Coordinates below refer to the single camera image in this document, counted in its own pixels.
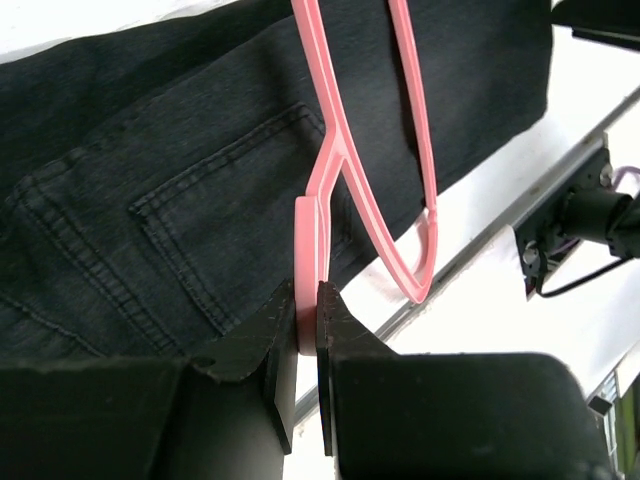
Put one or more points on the aluminium rail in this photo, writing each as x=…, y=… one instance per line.
x=478, y=302

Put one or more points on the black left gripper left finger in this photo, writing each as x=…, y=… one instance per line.
x=225, y=413

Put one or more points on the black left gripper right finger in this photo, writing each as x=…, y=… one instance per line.
x=455, y=416

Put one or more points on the black denim trousers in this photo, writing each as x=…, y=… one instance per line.
x=148, y=177

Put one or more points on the pink plastic hanger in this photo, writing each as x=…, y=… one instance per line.
x=338, y=158

